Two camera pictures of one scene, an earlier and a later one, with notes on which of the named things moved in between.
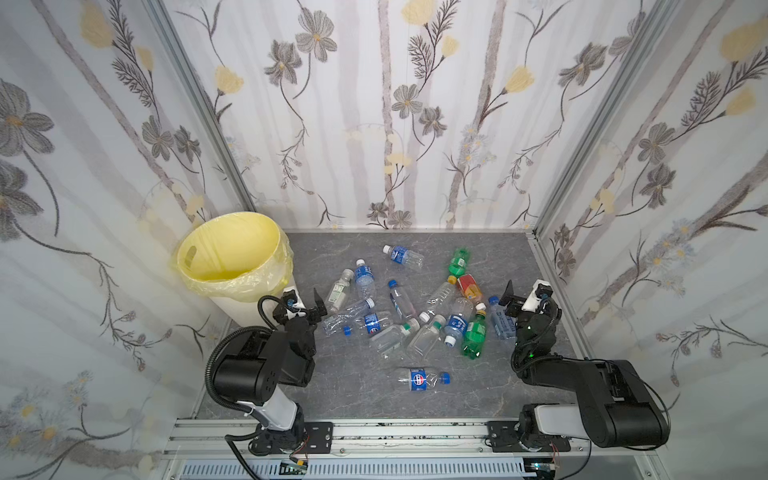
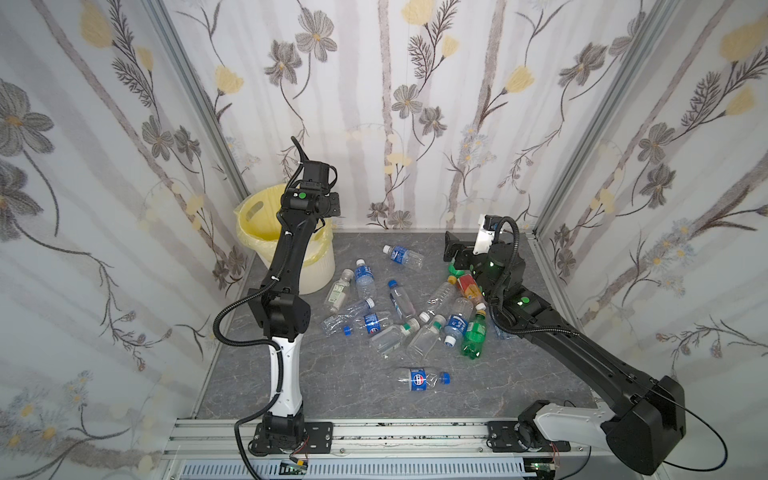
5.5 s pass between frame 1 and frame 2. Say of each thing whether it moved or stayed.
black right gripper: moved
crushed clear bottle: stayed
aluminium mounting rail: stayed
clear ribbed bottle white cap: stayed
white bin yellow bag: moved
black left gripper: moved
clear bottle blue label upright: stayed
